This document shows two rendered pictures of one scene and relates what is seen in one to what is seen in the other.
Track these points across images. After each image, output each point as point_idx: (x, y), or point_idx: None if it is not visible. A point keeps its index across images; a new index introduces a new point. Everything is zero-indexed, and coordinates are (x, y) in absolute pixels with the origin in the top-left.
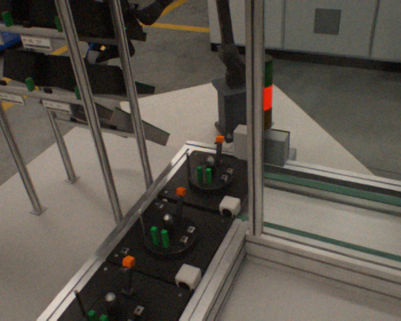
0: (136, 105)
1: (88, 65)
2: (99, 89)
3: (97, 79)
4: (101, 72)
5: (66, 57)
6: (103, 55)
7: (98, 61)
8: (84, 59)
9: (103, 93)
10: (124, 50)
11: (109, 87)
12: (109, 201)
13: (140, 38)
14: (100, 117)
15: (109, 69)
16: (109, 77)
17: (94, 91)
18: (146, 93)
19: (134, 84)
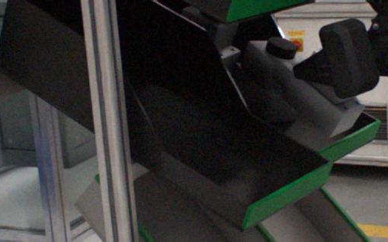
0: (106, 198)
1: (22, 5)
2: (47, 88)
3: (42, 55)
4: (57, 44)
5: (150, 4)
6: (310, 61)
7: (297, 76)
8: (200, 34)
9: (57, 106)
10: (81, 1)
11: (74, 102)
12: None
13: (206, 4)
14: (223, 228)
15: (80, 49)
16: (77, 73)
17: (31, 86)
18: (206, 204)
19: (108, 128)
